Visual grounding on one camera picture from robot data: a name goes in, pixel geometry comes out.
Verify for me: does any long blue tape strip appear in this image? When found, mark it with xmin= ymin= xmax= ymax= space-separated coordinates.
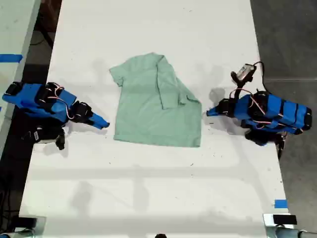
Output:
xmin=0 ymin=54 xmax=24 ymax=63

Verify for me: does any black camera stalk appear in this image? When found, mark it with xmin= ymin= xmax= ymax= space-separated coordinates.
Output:
xmin=230 ymin=71 xmax=246 ymax=100

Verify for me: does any silver gripper camera box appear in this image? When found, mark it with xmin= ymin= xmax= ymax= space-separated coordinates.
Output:
xmin=235 ymin=63 xmax=256 ymax=81

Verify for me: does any black floor cable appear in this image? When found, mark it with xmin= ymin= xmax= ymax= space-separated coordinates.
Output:
xmin=30 ymin=23 xmax=57 ymax=48

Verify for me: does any pale green T-shirt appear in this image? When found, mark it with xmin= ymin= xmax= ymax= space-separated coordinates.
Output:
xmin=109 ymin=52 xmax=203 ymax=148

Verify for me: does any red white servo wire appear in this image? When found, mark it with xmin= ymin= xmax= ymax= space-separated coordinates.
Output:
xmin=52 ymin=85 xmax=75 ymax=121
xmin=229 ymin=89 xmax=283 ymax=130

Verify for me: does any black power cable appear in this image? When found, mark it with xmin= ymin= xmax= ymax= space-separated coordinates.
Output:
xmin=276 ymin=132 xmax=287 ymax=161

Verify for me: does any small black box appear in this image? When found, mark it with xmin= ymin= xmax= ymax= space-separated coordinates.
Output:
xmin=272 ymin=214 xmax=298 ymax=225
xmin=17 ymin=216 xmax=38 ymax=228

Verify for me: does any white box holder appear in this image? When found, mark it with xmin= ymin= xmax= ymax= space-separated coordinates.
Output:
xmin=263 ymin=212 xmax=298 ymax=228

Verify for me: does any white side table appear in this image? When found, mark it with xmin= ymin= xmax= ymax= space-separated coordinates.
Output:
xmin=0 ymin=0 xmax=42 ymax=156

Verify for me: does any black camera cable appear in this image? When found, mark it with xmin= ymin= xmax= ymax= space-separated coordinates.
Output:
xmin=252 ymin=61 xmax=271 ymax=94

